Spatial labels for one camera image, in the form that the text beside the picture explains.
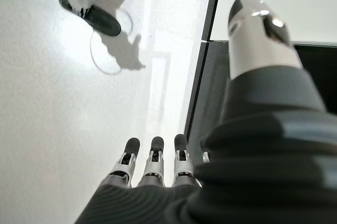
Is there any right robot hand black glove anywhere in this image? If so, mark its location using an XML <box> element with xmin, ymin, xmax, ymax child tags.
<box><xmin>73</xmin><ymin>0</ymin><xmax>337</xmax><ymax>224</ymax></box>

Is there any robot foot with black sole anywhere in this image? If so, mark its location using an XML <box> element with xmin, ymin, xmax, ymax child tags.
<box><xmin>38</xmin><ymin>0</ymin><xmax>122</xmax><ymax>37</ymax></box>

